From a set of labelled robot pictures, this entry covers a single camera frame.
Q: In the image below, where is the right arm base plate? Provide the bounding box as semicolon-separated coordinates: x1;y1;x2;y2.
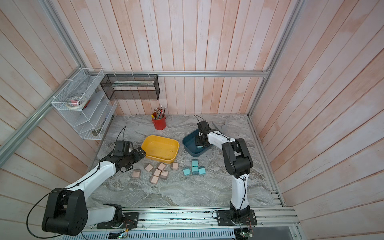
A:
215;209;258;227

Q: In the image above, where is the white wire wall shelf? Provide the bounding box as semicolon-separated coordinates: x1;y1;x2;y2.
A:
52;68;117;140

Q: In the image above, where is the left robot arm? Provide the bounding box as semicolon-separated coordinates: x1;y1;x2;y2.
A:
42;141;146;236

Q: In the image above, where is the teal plug top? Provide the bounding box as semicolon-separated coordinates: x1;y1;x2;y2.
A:
192;159;199;167

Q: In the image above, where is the pink plug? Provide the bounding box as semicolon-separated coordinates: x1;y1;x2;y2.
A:
171;162;179;170
132;169;142;178
145;164;154;172
153;169;162;177
159;170;169;180
150;176;159;184
157;163;166;171

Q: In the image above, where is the red pencil cup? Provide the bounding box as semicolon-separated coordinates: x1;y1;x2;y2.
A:
151;106;167;131

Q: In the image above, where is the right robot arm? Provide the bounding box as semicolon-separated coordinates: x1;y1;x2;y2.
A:
195;121;253;212

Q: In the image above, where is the tape roll on shelf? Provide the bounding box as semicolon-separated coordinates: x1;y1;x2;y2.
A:
65;96;87;110

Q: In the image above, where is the yellow plastic tray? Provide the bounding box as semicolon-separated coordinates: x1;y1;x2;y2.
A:
141;135;180;164

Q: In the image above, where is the dark teal plastic tray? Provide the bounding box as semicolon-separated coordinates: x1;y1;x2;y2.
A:
183;129;212;157

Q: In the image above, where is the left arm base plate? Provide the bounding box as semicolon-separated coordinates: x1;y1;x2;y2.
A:
97;212;139;230

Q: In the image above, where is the pink plug bottom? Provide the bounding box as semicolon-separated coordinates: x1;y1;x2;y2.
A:
150;176;159;184

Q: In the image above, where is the black mesh wall basket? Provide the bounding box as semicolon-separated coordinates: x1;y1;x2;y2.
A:
101;74;160;101

